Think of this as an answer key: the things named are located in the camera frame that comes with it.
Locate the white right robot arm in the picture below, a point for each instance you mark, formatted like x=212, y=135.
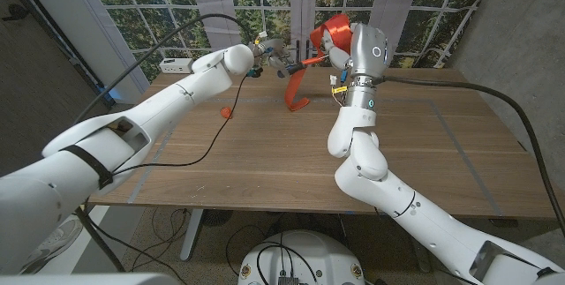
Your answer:
x=397, y=188

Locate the orange satin ribbon roll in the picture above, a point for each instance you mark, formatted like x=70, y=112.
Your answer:
x=337, y=31

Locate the small blue floor object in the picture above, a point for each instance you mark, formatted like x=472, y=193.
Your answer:
x=112, y=95

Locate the grey white sneaker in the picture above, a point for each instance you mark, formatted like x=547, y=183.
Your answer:
x=55, y=243

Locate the white table leg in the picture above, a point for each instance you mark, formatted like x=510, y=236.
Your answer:
x=192, y=234

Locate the white power strip box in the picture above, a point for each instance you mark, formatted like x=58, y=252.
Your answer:
x=175, y=65

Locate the black round ribbed disc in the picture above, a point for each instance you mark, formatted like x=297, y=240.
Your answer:
x=217, y=217

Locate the white robot torso base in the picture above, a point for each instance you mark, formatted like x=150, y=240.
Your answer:
x=318, y=254

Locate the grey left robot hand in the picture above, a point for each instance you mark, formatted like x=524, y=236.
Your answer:
x=276, y=53

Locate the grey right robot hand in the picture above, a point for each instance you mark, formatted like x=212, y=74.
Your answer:
x=366, y=51

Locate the printed window forest backdrop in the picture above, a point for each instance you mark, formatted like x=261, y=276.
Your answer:
x=265, y=2

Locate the small orange plastic piece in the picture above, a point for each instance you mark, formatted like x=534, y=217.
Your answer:
x=226, y=112

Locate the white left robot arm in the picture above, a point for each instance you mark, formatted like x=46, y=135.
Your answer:
x=110, y=144

